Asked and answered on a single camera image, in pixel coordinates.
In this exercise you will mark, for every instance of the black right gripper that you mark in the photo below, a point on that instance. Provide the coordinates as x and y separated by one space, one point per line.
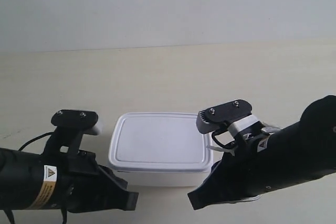
225 183

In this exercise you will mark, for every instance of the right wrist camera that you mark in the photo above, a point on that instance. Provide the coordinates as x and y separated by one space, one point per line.
233 116

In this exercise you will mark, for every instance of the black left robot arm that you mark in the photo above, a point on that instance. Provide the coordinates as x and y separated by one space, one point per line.
23 184

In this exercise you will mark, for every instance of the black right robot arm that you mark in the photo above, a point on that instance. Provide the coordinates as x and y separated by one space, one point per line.
259 158

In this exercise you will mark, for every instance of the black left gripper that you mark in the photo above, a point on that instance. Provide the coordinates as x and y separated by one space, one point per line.
77 184

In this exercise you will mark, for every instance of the white lidded plastic container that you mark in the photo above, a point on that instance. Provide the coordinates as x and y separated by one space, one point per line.
160 149

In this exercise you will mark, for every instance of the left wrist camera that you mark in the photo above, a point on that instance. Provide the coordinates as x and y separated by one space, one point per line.
72 125

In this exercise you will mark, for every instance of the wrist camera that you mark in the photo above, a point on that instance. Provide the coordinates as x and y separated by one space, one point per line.
72 125
233 116

